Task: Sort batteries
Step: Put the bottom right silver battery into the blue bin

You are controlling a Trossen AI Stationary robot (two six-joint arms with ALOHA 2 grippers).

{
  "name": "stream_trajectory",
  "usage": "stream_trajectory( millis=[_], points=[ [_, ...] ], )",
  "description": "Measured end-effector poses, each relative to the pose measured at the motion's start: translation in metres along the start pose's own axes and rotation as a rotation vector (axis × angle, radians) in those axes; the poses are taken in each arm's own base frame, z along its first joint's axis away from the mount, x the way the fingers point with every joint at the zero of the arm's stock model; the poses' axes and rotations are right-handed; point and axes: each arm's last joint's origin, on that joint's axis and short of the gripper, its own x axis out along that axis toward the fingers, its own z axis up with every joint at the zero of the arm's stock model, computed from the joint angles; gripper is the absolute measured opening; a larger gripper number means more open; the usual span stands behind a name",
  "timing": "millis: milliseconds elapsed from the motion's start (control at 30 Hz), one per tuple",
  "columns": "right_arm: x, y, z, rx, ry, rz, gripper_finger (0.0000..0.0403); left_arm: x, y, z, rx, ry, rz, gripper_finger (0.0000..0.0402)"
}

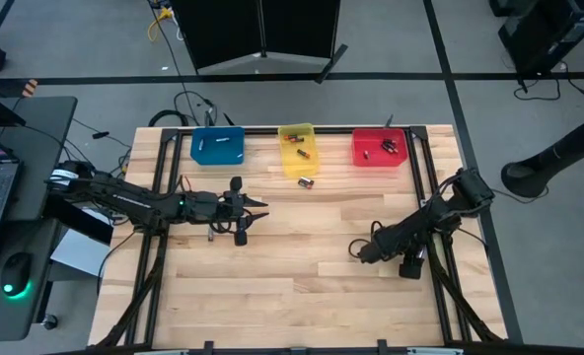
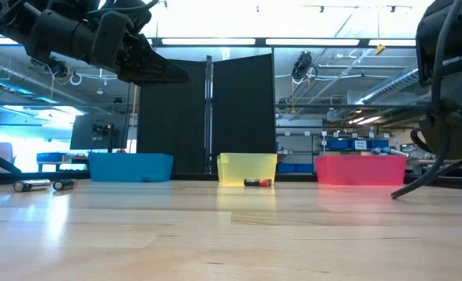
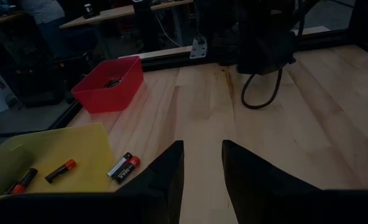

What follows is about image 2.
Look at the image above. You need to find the blue plastic bin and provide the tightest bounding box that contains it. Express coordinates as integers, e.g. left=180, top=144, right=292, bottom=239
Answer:
left=87, top=151, right=175, bottom=183

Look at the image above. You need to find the yellow translucent plastic bin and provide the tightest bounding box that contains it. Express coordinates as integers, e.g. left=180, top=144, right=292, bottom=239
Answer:
left=216, top=152, right=278, bottom=187

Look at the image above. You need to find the silver ventilation duct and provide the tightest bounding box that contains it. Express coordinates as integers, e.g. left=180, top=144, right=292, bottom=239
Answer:
left=326, top=68, right=421, bottom=120

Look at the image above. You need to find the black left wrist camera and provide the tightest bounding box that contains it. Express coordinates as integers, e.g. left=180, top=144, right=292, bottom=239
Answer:
left=112, top=0, right=154, bottom=35

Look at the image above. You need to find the black orange battery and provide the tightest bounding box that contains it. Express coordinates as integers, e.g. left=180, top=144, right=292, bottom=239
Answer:
left=243, top=178, right=273, bottom=188

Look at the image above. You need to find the black background screen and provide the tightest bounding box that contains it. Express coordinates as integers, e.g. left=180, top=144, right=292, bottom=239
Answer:
left=69, top=112, right=133, bottom=151

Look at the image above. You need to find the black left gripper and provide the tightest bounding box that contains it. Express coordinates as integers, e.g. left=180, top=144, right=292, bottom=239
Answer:
left=91, top=10, right=190, bottom=87

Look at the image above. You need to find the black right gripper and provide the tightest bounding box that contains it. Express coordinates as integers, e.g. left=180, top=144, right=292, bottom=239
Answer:
left=420, top=105, right=462, bottom=161

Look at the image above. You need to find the black divider panel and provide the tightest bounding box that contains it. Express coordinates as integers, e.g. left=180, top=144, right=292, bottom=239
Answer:
left=137, top=58, right=208, bottom=175
left=211, top=53, right=277, bottom=155

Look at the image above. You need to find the blue tray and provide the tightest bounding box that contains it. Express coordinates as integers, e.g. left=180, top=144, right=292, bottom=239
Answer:
left=35, top=151, right=67, bottom=163

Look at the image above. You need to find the dark grey battery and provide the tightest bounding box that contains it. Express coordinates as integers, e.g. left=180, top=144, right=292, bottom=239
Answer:
left=52, top=178, right=78, bottom=191

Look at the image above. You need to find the red plastic bin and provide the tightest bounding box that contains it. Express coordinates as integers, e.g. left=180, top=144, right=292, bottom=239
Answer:
left=315, top=155, right=407, bottom=186

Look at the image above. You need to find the blue shelf bin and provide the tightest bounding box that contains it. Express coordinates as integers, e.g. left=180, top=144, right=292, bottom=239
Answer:
left=326, top=138, right=352, bottom=151
left=368, top=138, right=390, bottom=150

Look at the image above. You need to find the blue floor crate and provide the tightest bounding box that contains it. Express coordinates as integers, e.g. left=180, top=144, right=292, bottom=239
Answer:
left=276, top=162, right=315, bottom=174

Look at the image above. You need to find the black ceiling-mounted device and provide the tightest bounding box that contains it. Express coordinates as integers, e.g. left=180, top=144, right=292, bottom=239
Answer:
left=291, top=50, right=314, bottom=81
left=30, top=56, right=70, bottom=79

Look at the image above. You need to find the silver battery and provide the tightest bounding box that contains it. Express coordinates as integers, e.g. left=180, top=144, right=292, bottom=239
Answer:
left=12, top=178, right=52, bottom=193

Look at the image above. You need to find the yellow ceiling hook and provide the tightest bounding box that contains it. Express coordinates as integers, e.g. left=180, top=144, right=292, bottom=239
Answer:
left=374, top=11, right=386, bottom=56

